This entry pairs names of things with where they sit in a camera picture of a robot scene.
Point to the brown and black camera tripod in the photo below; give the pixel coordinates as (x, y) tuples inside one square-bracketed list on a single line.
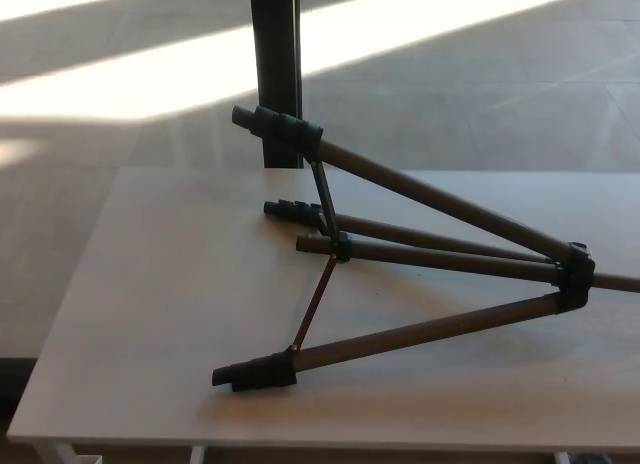
[(400, 341)]

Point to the black vertical pillar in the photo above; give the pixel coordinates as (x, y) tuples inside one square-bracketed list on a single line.
[(272, 59)]

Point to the white table leg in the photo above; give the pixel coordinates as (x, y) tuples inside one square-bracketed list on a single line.
[(197, 456), (55, 456), (562, 459)]

